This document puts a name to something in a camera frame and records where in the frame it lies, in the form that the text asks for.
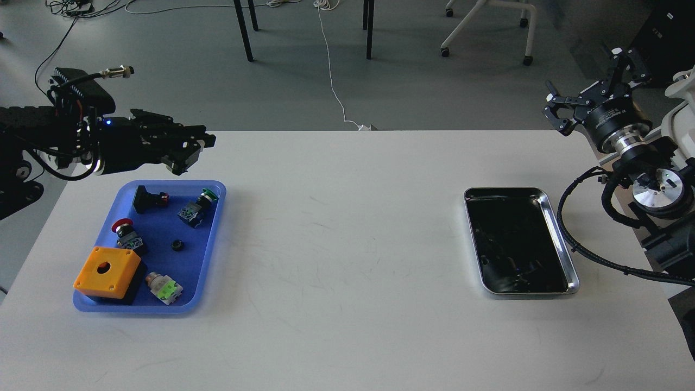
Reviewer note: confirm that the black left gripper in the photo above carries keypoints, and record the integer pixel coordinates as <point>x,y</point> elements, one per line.
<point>125,144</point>

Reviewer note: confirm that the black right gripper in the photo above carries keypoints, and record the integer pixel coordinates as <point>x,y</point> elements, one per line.
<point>616,119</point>

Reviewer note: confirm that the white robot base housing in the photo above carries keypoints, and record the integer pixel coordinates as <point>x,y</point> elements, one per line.
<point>678,123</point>

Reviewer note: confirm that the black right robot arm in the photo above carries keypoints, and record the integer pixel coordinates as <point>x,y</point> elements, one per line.
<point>646,188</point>

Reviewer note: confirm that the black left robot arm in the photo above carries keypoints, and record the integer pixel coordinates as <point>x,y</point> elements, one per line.
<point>76,136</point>

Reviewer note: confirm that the blue plastic tray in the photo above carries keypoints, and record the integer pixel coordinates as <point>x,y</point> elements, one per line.
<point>160,226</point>

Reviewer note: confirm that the silver metal tray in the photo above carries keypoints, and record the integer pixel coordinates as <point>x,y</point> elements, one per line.
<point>517,242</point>

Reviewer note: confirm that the black equipment case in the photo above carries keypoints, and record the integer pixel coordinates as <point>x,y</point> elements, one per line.
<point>666,41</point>

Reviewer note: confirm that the red emergency stop button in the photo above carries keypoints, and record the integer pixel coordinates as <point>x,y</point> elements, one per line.
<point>128,238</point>

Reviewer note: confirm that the black table leg left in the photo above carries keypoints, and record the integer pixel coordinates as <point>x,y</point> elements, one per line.
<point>243,26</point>

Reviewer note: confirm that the black table leg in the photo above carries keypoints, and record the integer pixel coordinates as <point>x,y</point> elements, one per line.
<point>243,26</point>
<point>368,9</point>

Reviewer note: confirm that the white office chair base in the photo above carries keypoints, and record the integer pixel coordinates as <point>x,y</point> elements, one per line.
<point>483,13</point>

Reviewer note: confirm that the black table leg right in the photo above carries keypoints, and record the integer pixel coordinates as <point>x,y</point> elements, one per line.
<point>368,9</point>

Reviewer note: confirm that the black selector switch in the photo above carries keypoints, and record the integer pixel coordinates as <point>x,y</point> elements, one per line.
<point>143,200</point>

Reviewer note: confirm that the green push button switch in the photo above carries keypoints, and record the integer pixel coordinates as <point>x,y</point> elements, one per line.
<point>194,212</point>

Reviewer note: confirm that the orange button enclosure box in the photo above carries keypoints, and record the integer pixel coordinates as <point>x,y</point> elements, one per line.
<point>111,276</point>

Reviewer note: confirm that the light green contact switch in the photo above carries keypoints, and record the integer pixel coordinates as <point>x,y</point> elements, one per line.
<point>164,287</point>

